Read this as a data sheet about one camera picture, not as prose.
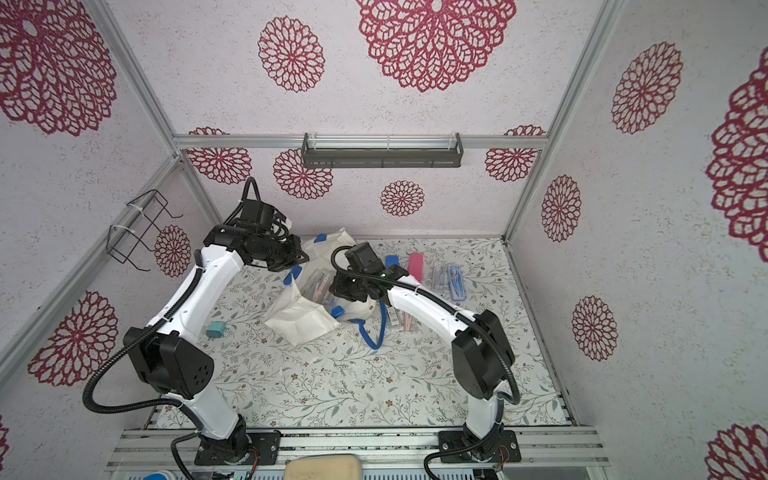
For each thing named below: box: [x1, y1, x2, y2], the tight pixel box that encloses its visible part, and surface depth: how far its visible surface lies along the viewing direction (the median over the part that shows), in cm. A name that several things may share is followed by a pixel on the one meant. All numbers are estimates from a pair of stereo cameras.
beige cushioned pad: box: [284, 454, 363, 480], surface depth 69 cm
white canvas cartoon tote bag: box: [264, 229, 376, 344], surface depth 87 cm
